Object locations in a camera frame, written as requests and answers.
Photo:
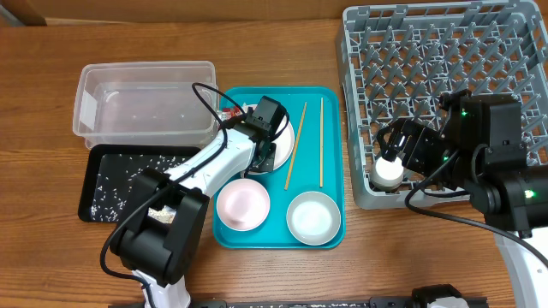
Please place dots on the white cup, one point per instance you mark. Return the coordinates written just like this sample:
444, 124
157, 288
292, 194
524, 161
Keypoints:
386, 175

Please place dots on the pink bowl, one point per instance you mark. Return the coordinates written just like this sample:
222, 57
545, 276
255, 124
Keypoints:
243, 205

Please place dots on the wooden chopstick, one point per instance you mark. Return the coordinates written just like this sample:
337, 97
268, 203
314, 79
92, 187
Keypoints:
321, 143
296, 145

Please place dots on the spilled rice pile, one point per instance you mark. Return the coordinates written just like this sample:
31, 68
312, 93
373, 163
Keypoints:
108, 181

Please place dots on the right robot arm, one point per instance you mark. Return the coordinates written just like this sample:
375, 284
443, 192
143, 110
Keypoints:
479, 153

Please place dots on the grey dish rack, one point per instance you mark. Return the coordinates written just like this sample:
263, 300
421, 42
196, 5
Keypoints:
394, 61

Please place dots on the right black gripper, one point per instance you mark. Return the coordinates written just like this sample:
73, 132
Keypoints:
420, 137

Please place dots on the red sauce packet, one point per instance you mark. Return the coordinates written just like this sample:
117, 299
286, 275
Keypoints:
227, 113

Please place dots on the large white plate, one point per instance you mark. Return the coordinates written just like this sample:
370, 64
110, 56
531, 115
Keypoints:
283, 138

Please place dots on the clear plastic bin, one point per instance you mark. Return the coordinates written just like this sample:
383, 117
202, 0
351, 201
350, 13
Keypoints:
145, 103

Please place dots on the black rectangular tray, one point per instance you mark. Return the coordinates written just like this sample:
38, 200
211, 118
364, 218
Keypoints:
143, 149

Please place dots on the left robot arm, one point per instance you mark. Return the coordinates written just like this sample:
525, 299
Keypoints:
159, 230

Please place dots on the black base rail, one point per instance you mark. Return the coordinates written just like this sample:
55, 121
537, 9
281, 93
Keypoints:
375, 302

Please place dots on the grey bowl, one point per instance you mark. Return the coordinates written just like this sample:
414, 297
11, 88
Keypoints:
313, 218

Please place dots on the teal serving tray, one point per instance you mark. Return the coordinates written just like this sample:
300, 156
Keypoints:
273, 233

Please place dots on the left wooden chopstick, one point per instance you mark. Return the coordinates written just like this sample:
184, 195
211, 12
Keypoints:
296, 145

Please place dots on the right wooden chopstick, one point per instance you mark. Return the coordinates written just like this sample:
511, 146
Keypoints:
321, 143

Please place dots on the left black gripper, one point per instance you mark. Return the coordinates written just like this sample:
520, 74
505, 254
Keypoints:
269, 162

